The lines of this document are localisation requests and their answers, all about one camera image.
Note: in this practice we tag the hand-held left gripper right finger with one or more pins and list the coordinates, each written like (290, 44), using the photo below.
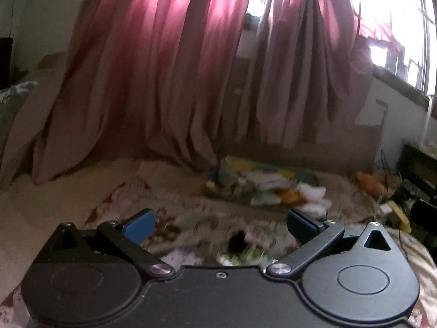
(300, 225)

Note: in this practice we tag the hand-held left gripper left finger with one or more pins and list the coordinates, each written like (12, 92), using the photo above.
(140, 227)

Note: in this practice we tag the orange cloth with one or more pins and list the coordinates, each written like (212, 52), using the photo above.
(292, 198)

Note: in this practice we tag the white cloth with blue print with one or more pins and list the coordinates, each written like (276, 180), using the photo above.
(310, 191)

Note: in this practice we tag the cartoon bear printed storage box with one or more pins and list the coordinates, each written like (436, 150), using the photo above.
(252, 181)

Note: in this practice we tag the floral patterned blanket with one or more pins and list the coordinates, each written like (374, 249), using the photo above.
(201, 218)

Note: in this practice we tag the green patterned cloth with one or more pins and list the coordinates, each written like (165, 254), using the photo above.
(245, 256)

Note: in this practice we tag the dark cloth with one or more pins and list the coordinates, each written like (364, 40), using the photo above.
(237, 241)

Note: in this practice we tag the orange plush toy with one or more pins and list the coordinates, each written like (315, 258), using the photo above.
(370, 182)

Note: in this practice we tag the beige fleece sheet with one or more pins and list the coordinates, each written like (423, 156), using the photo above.
(68, 184)

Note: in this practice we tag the white charger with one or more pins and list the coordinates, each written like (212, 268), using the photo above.
(385, 209)

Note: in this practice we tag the yellow flat object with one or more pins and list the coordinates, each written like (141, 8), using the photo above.
(401, 217)

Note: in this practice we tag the dark side table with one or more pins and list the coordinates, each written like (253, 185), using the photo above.
(418, 164)

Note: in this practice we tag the pink curtain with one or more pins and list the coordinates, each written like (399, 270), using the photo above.
(136, 58)
(307, 58)

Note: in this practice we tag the window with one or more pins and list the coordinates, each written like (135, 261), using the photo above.
(392, 6)

